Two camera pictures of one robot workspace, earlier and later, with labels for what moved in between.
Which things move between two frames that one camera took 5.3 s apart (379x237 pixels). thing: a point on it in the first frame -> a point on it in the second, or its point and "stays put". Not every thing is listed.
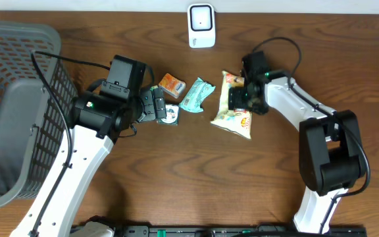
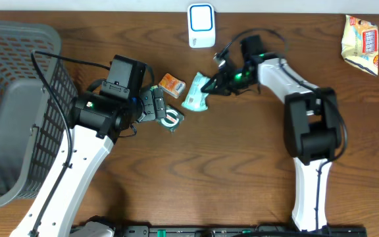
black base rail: x=235 y=231 stays put
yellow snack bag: x=238 y=121 -> x=360 y=43
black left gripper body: x=152 y=106 stays put
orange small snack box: x=172 y=85 stays put
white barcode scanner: x=201 y=25 stays put
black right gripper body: x=240 y=97 -> x=235 y=78
